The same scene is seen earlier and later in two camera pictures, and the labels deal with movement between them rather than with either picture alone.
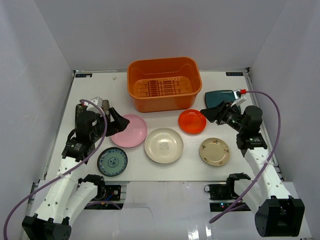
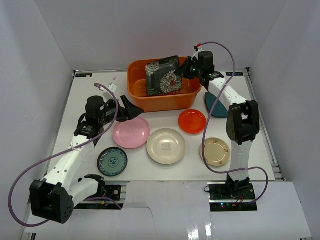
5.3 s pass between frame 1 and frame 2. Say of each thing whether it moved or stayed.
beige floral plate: stayed
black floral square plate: moved
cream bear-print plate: stayed
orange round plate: stayed
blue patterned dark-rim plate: stayed
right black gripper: moved
